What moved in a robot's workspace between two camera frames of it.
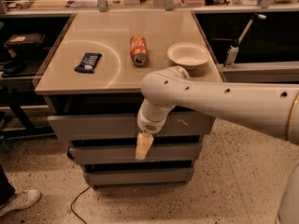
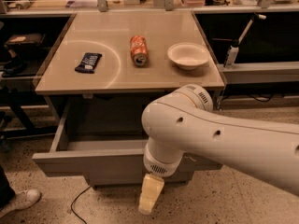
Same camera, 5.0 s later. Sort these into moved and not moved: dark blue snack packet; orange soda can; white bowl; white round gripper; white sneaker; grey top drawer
Moved: white round gripper; grey top drawer
Not moved: dark blue snack packet; white sneaker; orange soda can; white bowl
